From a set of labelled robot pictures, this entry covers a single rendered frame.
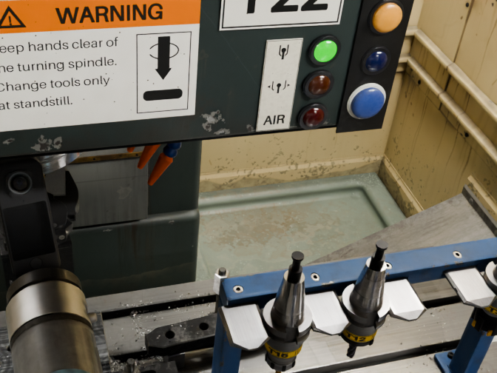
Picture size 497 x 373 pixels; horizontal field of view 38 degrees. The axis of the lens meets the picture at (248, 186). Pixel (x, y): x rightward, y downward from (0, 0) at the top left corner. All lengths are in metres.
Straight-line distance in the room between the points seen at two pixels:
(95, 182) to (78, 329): 0.80
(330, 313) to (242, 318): 0.12
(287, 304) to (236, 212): 1.16
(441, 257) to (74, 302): 0.56
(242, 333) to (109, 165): 0.60
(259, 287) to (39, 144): 0.46
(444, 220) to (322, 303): 0.86
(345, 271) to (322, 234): 1.02
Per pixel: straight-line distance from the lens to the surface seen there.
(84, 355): 0.66
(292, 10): 0.57
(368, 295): 0.94
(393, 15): 0.60
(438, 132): 1.92
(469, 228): 1.77
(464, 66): 1.80
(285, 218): 2.04
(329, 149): 2.09
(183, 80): 0.57
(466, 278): 1.07
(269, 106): 0.61
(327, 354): 1.32
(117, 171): 1.44
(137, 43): 0.55
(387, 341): 1.37
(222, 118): 0.60
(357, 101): 0.63
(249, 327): 0.93
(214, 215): 2.02
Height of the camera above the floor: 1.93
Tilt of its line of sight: 39 degrees down
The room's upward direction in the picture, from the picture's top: 7 degrees clockwise
